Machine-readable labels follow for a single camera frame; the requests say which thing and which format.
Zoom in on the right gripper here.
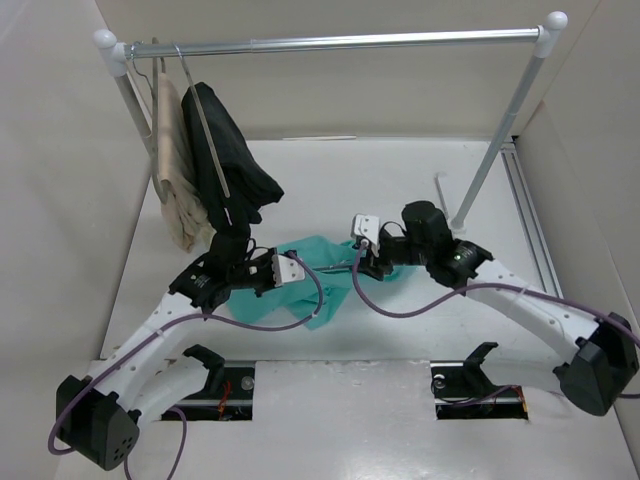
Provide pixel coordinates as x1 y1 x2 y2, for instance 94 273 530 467
348 234 431 281

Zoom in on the metal clothes hanger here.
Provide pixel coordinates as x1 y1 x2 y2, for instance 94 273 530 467
313 261 355 274

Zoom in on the teal t shirt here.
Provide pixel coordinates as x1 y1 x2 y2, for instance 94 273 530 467
225 233 416 332

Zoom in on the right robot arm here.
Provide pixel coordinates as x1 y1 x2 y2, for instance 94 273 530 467
352 201 639 416

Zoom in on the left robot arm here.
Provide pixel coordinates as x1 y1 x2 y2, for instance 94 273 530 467
48 236 306 471

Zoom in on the metal hanger with beige garment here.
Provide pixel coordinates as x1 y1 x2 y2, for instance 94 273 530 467
131 41 168 205

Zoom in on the black hanging garment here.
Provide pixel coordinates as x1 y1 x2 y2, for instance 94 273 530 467
181 82 284 237

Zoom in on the beige hanging garment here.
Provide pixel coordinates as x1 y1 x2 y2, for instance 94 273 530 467
157 73 215 253

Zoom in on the white and chrome clothes rack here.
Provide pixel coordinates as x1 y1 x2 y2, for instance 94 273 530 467
93 11 569 232

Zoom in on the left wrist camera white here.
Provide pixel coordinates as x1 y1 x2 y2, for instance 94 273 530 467
271 253 306 288

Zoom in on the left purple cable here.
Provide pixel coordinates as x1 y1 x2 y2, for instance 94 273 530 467
48 252 326 480

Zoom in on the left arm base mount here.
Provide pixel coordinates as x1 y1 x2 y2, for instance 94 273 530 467
174 344 256 422

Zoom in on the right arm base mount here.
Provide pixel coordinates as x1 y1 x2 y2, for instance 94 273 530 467
430 342 529 420

